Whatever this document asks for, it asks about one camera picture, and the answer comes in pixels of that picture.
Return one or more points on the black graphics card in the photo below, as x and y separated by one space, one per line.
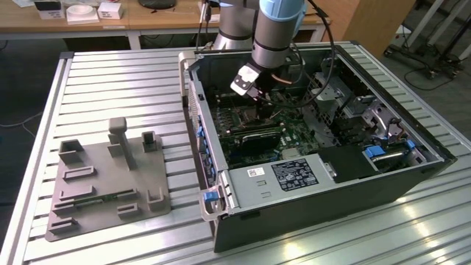
259 143

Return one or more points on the black round object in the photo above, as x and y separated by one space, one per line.
156 3

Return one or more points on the black wheeled equipment frame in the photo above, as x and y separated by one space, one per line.
394 51

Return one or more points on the green RAM stick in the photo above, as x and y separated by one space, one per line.
96 199

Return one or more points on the wooden cabinet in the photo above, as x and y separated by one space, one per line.
367 41

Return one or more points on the white box black top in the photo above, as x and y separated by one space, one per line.
48 13

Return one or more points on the blue disk carrier latch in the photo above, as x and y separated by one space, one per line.
374 153

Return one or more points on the grey metal drive cage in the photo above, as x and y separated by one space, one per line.
323 124

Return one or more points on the blue card retainer tab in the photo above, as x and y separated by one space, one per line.
200 132

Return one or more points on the black RAM slot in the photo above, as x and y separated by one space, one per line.
240 104
240 98
235 133
240 101
264 127
221 95

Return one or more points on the silver power supply unit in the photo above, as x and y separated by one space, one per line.
254 193

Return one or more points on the small blue clip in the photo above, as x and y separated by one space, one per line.
410 145

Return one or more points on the grey parts rack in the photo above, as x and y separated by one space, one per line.
107 176

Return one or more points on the white round holder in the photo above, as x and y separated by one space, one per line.
83 18

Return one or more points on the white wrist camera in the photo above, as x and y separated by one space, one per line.
244 80

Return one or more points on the black open PC case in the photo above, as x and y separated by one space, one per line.
331 209

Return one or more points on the white labelled box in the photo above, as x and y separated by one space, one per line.
109 12

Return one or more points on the green motherboard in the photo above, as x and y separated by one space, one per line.
294 132

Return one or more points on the silver chipset heatsink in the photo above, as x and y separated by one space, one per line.
295 153

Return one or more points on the wooden desk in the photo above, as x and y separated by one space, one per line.
165 19

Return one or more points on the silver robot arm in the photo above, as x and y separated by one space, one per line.
274 33

